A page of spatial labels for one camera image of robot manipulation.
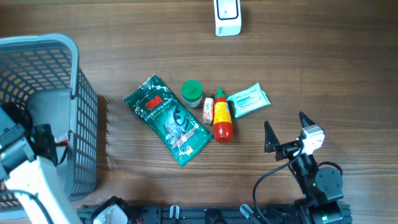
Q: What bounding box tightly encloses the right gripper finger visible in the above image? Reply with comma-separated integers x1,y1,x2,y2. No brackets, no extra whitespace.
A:
264,121,280,153
299,111,324,131

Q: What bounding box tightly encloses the teal wet wipes packet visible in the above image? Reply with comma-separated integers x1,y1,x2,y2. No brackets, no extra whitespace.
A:
227,83,271,118

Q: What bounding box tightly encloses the red sauce bottle yellow label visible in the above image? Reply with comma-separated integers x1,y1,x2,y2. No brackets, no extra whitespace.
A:
213,87,233,143

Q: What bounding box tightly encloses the small orange snack packet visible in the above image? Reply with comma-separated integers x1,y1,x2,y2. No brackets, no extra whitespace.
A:
202,98,214,124

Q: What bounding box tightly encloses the green lid jar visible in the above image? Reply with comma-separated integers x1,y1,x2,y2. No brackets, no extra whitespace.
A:
182,80,203,108

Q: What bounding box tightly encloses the green 3M gloves packet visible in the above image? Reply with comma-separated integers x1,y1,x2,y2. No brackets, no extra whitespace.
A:
124,75,213,167

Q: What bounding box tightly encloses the grey plastic mesh basket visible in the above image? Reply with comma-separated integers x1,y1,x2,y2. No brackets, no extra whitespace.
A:
1,34,98,220

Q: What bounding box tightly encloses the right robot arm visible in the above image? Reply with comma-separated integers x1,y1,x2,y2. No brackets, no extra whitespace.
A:
264,111,345,224

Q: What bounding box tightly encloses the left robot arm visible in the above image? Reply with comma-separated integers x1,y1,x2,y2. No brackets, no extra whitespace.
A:
1,102,81,223

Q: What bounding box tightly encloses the white barcode scanner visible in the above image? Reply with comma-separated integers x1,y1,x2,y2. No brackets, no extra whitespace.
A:
213,0,242,37

